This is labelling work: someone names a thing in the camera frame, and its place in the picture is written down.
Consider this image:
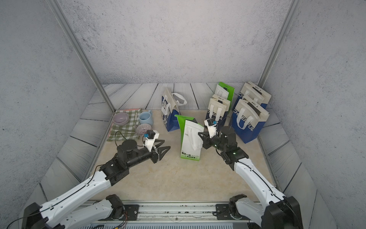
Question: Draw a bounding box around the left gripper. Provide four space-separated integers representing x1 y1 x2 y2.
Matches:
125 140 171 170

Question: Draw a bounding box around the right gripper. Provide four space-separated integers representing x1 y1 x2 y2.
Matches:
199 131 228 154

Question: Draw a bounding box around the green white bag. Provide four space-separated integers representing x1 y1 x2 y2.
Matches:
214 82 234 103
175 114 204 161

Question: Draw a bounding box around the navy beige bag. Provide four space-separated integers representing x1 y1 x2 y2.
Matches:
205 94 231 127

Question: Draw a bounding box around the blue beige takeout bag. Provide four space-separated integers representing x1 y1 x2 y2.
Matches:
233 81 272 109

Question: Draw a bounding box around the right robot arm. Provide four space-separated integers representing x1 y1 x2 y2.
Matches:
198 126 304 229

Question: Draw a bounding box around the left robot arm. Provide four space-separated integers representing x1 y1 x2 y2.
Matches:
22 139 170 229

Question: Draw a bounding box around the pink patterned bowl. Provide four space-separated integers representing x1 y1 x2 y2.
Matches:
136 124 152 136

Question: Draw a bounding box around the blue mug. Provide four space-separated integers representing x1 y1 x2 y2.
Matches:
139 110 154 126

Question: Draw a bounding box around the green checkered cloth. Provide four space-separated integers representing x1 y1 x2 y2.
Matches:
107 108 142 141

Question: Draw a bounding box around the purple bowl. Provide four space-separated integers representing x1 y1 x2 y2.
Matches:
113 112 130 126

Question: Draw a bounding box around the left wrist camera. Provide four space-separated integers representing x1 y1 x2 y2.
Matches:
143 130 159 152

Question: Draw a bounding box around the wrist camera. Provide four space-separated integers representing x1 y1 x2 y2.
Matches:
205 118 217 138
143 130 159 152

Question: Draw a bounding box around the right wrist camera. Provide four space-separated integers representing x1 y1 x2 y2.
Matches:
205 118 217 138

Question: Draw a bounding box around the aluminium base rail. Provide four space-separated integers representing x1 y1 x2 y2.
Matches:
57 201 304 229

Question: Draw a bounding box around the right aluminium frame post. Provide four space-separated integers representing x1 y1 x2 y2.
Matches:
258 0 301 87

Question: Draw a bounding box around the aluminium frame post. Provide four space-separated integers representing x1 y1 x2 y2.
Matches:
46 0 116 113
258 0 301 87

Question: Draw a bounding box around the left aluminium frame post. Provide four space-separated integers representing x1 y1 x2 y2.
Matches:
46 0 116 113

